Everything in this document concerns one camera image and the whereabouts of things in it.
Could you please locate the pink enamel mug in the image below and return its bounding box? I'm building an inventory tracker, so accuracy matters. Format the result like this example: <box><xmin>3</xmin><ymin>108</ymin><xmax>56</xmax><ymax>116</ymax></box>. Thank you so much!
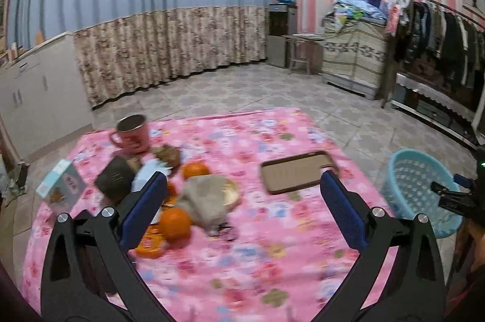
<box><xmin>110</xmin><ymin>114</ymin><xmax>149</xmax><ymax>153</ymax></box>

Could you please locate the light blue plastic basket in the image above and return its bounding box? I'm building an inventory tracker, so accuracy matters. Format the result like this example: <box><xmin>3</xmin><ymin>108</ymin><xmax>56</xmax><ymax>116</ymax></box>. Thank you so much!
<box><xmin>380</xmin><ymin>149</ymin><xmax>463</xmax><ymax>240</ymax></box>

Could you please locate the teal printed box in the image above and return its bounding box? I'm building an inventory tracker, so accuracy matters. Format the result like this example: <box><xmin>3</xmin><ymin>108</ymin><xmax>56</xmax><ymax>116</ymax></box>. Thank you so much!
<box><xmin>36</xmin><ymin>159</ymin><xmax>88</xmax><ymax>213</ymax></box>

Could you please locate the grey cloth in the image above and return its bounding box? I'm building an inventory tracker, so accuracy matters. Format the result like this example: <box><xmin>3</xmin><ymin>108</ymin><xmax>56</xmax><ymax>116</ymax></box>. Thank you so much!
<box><xmin>175</xmin><ymin>175</ymin><xmax>232</xmax><ymax>236</ymax></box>

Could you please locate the whole orange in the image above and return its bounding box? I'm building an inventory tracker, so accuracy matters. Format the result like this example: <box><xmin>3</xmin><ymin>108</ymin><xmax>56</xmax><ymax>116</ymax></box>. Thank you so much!
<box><xmin>158</xmin><ymin>207</ymin><xmax>192</xmax><ymax>242</ymax></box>

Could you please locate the pink hanging bag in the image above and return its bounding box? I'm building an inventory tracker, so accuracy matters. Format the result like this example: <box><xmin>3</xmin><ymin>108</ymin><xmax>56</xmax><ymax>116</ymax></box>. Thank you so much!
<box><xmin>386</xmin><ymin>2</ymin><xmax>403</xmax><ymax>35</ymax></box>

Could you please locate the white wrapper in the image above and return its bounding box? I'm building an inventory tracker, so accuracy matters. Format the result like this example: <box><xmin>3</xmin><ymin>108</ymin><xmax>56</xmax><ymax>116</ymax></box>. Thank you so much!
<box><xmin>131</xmin><ymin>159</ymin><xmax>172</xmax><ymax>194</ymax></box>

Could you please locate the pile of folded bedding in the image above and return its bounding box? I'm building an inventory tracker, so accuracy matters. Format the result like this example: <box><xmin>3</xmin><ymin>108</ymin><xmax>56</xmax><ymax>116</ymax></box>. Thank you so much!
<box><xmin>331</xmin><ymin>0</ymin><xmax>392</xmax><ymax>32</ymax></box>

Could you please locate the small folding stool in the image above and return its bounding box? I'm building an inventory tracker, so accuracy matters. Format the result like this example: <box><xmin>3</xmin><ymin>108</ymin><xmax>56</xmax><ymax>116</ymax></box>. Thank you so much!
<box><xmin>282</xmin><ymin>34</ymin><xmax>325</xmax><ymax>76</ymax></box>

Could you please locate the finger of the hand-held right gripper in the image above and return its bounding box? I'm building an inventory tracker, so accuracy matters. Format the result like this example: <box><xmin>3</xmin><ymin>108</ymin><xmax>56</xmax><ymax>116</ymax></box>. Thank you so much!
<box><xmin>431</xmin><ymin>182</ymin><xmax>463</xmax><ymax>211</ymax></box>
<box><xmin>453</xmin><ymin>173</ymin><xmax>475</xmax><ymax>189</ymax></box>

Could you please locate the chest with patterned cover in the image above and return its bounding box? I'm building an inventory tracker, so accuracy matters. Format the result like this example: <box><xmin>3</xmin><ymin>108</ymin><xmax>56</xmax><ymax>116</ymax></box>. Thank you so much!
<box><xmin>322</xmin><ymin>17</ymin><xmax>389</xmax><ymax>100</ymax></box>

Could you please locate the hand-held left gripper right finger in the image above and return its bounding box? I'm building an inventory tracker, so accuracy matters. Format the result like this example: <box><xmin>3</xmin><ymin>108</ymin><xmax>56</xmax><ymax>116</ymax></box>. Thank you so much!
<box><xmin>309</xmin><ymin>170</ymin><xmax>448</xmax><ymax>322</ymax></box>

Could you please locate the dark brown pouch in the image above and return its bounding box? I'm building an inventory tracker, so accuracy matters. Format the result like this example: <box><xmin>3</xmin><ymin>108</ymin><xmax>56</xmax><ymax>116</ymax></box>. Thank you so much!
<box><xmin>94</xmin><ymin>155</ymin><xmax>137</xmax><ymax>206</ymax></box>

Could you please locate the hollow orange half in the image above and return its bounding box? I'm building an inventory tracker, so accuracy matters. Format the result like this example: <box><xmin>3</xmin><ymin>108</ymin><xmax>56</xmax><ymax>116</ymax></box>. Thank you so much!
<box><xmin>182</xmin><ymin>163</ymin><xmax>210</xmax><ymax>181</ymax></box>

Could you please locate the water dispenser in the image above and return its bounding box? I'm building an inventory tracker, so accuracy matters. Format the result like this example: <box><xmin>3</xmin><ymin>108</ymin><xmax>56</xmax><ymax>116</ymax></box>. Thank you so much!
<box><xmin>267</xmin><ymin>3</ymin><xmax>298</xmax><ymax>69</ymax></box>

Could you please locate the row of hanging clothes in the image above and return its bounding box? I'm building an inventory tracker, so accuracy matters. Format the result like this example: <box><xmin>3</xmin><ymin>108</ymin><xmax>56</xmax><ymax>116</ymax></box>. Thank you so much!
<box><xmin>394</xmin><ymin>0</ymin><xmax>485</xmax><ymax>101</ymax></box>

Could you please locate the blue and floral curtain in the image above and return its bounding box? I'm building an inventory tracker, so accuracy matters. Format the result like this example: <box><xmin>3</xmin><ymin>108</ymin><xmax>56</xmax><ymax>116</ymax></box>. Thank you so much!
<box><xmin>5</xmin><ymin>0</ymin><xmax>274</xmax><ymax>111</ymax></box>

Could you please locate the person's right forearm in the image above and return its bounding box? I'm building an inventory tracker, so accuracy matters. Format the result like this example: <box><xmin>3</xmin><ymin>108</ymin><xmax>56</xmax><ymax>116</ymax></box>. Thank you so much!
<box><xmin>457</xmin><ymin>220</ymin><xmax>485</xmax><ymax>307</ymax></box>

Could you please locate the pink floral blanket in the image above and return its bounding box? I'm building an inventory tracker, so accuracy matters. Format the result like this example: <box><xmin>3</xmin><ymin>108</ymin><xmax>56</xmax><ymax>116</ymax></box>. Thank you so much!
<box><xmin>21</xmin><ymin>108</ymin><xmax>403</xmax><ymax>322</ymax></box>

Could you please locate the low shelf with lace cover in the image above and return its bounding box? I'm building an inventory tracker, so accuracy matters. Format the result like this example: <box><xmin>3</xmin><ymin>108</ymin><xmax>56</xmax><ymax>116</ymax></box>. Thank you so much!
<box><xmin>390</xmin><ymin>72</ymin><xmax>479</xmax><ymax>149</ymax></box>

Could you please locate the brown rectangular tray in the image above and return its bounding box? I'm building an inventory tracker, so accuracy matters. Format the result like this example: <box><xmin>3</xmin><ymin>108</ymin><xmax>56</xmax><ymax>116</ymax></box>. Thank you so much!
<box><xmin>261</xmin><ymin>151</ymin><xmax>340</xmax><ymax>196</ymax></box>

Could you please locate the orange peel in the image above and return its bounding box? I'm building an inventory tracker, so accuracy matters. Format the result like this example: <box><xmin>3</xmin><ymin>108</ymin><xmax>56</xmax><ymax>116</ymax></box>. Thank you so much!
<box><xmin>133</xmin><ymin>225</ymin><xmax>168</xmax><ymax>260</ymax></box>

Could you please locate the white cabinet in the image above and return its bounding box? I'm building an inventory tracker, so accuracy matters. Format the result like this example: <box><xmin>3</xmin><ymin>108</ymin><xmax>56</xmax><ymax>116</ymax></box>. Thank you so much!
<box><xmin>0</xmin><ymin>32</ymin><xmax>94</xmax><ymax>164</ymax></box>

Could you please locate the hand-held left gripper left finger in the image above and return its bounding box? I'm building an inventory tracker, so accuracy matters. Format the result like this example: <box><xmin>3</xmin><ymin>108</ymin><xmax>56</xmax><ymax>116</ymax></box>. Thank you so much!
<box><xmin>40</xmin><ymin>172</ymin><xmax>179</xmax><ymax>322</ymax></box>

